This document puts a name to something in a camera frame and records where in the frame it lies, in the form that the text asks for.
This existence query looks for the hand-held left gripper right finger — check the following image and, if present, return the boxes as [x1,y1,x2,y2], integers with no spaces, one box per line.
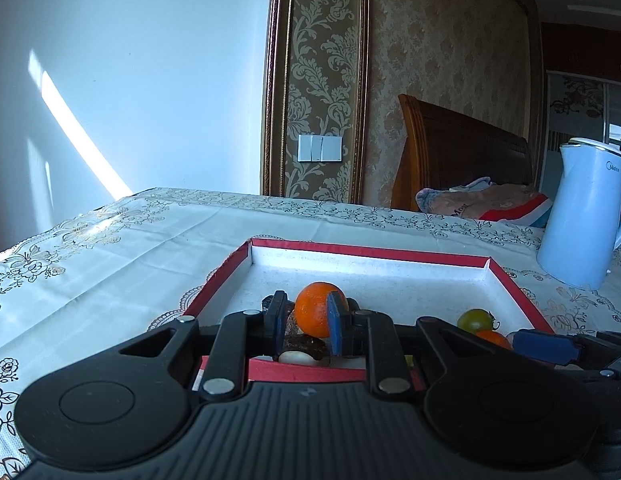
[327,291,511,401]

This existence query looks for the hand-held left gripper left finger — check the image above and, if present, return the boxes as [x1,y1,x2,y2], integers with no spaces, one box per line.
[118,290,288,401]

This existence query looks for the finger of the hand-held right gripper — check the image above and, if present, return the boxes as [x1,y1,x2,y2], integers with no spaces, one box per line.
[511,328,617,380]
[595,330,621,357]

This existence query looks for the orange tangerine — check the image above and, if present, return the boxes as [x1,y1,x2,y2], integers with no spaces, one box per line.
[294,282,350,339]

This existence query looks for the dark marbled block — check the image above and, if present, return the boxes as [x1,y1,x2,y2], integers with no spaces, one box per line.
[280,309,332,362]

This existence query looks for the small orange tomato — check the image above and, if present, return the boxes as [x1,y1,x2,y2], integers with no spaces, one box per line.
[474,330,513,350]

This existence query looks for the red shallow cardboard box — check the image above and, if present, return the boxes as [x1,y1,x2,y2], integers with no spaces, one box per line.
[183,236,557,392]

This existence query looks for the green tomato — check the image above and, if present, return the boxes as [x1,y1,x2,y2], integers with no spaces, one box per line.
[457,308,497,334]

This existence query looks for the pale round fruit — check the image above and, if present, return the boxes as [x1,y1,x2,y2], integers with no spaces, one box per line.
[277,350,319,367]

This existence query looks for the white electric kettle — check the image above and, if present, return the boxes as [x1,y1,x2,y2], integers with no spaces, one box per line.
[536,137,621,291]

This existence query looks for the pink plush pillow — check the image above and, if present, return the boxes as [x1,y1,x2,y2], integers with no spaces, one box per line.
[415,177,554,231]

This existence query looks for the wooden chair back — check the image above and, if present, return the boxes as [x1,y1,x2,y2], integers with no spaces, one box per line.
[391,93,535,211]

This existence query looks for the floral sliding-door wardrobe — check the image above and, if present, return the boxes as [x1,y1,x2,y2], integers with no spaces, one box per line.
[541,22,621,181]

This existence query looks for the white wall light switch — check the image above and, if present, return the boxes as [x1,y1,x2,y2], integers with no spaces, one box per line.
[297,133,343,163]

